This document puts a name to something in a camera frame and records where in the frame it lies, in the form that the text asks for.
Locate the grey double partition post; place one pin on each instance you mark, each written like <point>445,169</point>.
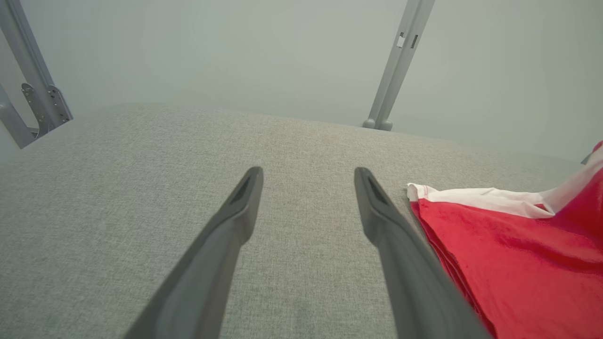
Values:
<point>400,61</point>

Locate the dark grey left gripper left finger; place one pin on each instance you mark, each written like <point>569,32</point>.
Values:
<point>207,263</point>

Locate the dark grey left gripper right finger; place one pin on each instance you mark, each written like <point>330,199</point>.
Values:
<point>410,273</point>

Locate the grey partition foot bracket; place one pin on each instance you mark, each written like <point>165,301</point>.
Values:
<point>33,89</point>

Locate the red jersey with white hem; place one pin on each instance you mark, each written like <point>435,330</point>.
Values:
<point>527,263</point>

